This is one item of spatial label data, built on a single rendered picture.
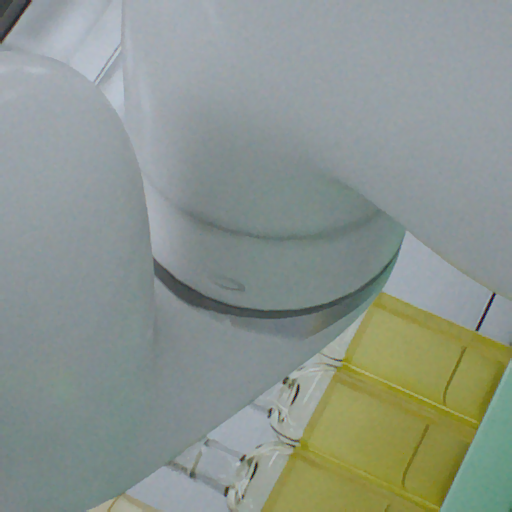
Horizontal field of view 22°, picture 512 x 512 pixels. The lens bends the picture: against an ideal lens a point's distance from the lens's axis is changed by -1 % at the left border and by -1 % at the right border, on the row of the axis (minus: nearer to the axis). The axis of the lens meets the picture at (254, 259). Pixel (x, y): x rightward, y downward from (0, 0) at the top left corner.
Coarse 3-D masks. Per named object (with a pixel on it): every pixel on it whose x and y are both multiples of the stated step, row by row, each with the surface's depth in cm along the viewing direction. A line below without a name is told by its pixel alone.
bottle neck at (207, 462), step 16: (192, 448) 80; (208, 448) 80; (224, 448) 81; (176, 464) 80; (192, 464) 80; (208, 464) 80; (224, 464) 80; (192, 480) 81; (208, 480) 80; (224, 480) 79
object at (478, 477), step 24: (504, 384) 68; (504, 408) 68; (480, 432) 67; (504, 432) 67; (480, 456) 66; (504, 456) 66; (456, 480) 66; (480, 480) 66; (504, 480) 66; (456, 504) 65; (480, 504) 65; (504, 504) 65
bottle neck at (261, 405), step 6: (276, 384) 82; (270, 390) 82; (264, 396) 82; (270, 396) 82; (252, 402) 82; (258, 402) 82; (264, 402) 82; (270, 402) 82; (252, 408) 83; (258, 408) 82; (264, 408) 82; (264, 414) 82
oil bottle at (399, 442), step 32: (288, 384) 81; (320, 384) 80; (352, 384) 80; (288, 416) 80; (320, 416) 79; (352, 416) 79; (384, 416) 79; (416, 416) 79; (448, 416) 79; (320, 448) 79; (352, 448) 78; (384, 448) 78; (416, 448) 78; (448, 448) 78; (384, 480) 78; (416, 480) 77; (448, 480) 77
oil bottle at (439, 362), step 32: (384, 320) 82; (416, 320) 82; (448, 320) 82; (320, 352) 83; (352, 352) 81; (384, 352) 81; (416, 352) 81; (448, 352) 81; (480, 352) 81; (384, 384) 81; (416, 384) 80; (448, 384) 80; (480, 384) 80; (480, 416) 79
